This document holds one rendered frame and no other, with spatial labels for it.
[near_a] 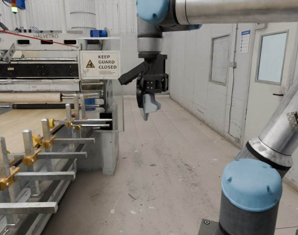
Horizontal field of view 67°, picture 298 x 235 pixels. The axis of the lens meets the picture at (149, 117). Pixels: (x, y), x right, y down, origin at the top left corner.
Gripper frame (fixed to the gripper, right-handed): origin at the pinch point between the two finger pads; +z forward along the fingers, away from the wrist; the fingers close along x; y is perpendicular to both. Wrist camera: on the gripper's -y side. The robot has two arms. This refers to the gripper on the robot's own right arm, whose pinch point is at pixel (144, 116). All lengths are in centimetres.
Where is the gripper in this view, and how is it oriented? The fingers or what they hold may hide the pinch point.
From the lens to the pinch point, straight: 75.0
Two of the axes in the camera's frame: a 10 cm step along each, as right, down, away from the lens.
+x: 3.9, -2.3, 8.9
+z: 0.0, 9.7, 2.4
